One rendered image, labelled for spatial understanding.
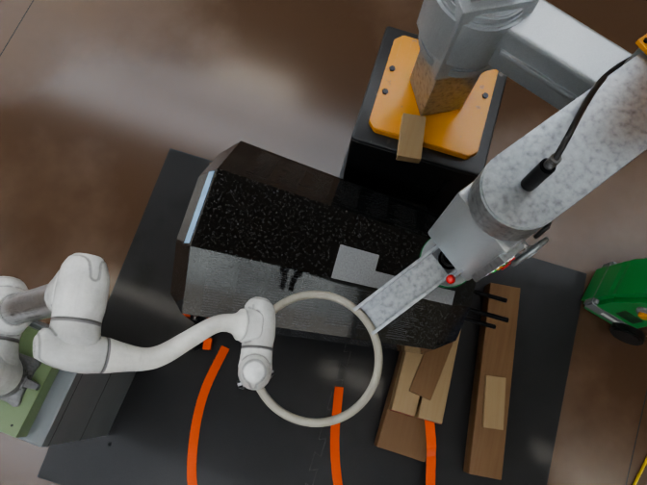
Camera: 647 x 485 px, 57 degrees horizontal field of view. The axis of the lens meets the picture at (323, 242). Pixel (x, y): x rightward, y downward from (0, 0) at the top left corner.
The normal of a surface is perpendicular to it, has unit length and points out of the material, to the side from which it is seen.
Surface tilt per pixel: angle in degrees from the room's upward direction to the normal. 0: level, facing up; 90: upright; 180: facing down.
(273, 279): 45
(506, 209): 0
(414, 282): 16
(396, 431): 0
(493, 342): 0
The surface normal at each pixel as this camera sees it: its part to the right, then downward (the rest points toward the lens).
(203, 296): -0.12, 0.48
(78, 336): 0.55, -0.07
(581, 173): 0.04, -0.25
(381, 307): -0.18, -0.10
